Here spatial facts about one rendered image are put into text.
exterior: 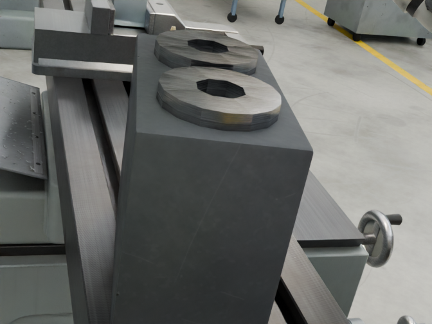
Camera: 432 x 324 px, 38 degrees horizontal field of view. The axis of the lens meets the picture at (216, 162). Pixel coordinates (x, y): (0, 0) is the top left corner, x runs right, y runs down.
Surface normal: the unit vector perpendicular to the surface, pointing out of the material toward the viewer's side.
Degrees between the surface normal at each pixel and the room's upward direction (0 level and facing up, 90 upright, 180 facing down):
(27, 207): 90
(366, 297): 0
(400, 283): 0
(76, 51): 90
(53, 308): 90
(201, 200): 90
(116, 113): 0
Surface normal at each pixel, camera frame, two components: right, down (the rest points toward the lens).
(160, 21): 0.25, 0.48
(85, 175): 0.17, -0.88
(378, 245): -0.95, -0.02
